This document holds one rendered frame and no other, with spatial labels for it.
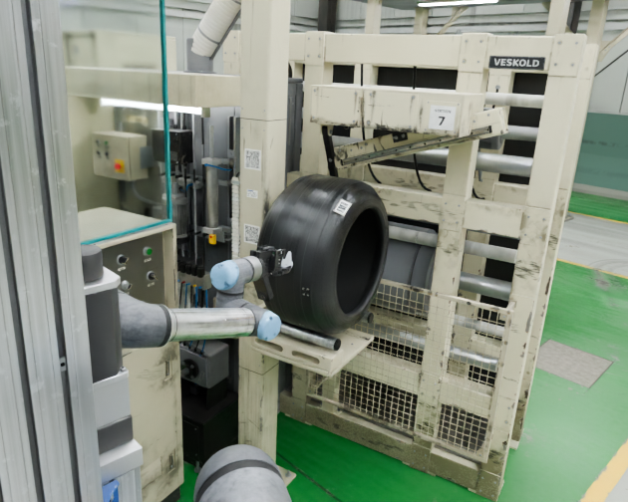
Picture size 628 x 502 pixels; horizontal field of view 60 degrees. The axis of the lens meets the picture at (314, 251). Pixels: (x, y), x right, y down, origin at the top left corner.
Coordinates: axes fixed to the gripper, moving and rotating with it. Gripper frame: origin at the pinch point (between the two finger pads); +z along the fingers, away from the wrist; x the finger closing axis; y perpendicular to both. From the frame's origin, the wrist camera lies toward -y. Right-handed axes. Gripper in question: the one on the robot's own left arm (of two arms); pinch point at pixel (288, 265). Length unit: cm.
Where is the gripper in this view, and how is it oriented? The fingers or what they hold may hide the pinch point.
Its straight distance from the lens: 178.5
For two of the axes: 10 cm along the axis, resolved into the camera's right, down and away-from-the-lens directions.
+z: 5.0, -1.3, 8.6
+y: 1.1, -9.7, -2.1
